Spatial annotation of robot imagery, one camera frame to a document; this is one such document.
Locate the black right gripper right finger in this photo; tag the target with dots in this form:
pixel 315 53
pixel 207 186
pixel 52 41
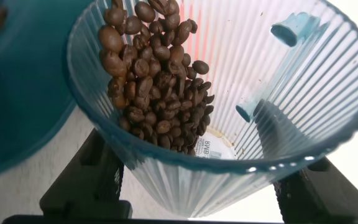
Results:
pixel 328 199

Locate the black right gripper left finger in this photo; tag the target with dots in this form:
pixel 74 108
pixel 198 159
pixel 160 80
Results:
pixel 85 186

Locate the translucent blue ribbed cup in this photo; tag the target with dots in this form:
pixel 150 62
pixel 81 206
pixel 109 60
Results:
pixel 197 186

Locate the brown coffee beans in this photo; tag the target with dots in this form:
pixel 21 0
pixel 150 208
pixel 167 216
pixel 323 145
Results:
pixel 154 81

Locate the teal plastic basin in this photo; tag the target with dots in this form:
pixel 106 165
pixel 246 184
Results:
pixel 20 93

